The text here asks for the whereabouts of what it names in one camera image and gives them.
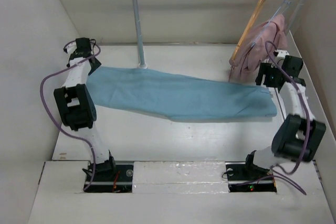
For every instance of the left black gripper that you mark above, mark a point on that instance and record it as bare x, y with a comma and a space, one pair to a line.
95, 66

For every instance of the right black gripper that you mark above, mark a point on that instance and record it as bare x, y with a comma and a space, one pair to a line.
265, 68

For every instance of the wooden clothes hanger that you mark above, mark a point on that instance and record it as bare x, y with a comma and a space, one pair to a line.
248, 27

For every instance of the light blue trousers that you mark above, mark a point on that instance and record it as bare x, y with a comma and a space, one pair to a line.
178, 97

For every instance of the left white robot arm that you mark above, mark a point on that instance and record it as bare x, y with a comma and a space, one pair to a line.
78, 112

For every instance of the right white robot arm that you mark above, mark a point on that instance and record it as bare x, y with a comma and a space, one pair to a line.
300, 135

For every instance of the pink garment on hanger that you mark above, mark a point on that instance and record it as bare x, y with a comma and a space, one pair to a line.
269, 35

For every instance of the light blue wire hanger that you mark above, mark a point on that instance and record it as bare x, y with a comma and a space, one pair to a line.
285, 4

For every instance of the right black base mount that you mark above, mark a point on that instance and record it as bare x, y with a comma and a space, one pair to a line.
248, 180

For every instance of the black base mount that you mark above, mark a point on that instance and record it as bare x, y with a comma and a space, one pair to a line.
120, 182
248, 180

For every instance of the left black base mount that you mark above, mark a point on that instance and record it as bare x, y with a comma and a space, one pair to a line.
120, 182

